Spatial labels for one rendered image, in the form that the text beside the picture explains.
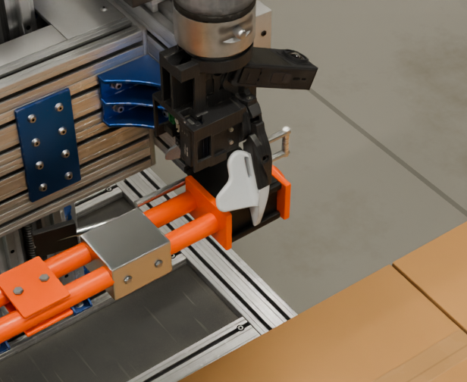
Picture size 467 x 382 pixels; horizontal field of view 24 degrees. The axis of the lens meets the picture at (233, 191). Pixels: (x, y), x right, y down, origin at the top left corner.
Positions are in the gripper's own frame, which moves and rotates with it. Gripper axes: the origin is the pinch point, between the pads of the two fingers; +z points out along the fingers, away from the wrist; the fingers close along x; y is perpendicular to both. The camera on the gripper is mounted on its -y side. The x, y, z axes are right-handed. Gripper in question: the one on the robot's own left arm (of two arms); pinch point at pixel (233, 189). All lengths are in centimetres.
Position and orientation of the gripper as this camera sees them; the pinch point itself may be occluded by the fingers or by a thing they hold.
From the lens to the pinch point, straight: 116.6
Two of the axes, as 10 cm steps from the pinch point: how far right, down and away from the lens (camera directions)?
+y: -8.1, 4.0, -4.3
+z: 0.0, 7.3, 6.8
